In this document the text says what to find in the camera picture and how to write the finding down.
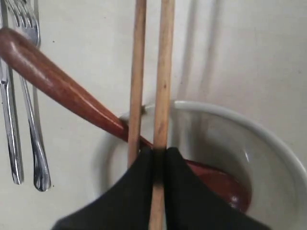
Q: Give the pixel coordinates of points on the silver fork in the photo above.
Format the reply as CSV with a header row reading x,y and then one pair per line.
x,y
26,23

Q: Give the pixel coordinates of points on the pale green bowl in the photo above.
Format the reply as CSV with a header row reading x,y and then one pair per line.
x,y
218,137

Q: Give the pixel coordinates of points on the brown spoon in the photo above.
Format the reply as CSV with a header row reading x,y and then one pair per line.
x,y
41,72

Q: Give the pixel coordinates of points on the wooden chopstick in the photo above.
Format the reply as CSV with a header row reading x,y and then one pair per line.
x,y
136,87
161,116

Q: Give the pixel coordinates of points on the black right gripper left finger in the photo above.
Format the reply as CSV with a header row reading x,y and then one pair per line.
x,y
125,206

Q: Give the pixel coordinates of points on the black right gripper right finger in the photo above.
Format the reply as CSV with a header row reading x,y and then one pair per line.
x,y
191,205

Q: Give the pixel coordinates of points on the silver table knife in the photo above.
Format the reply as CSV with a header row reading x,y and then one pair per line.
x,y
11,123

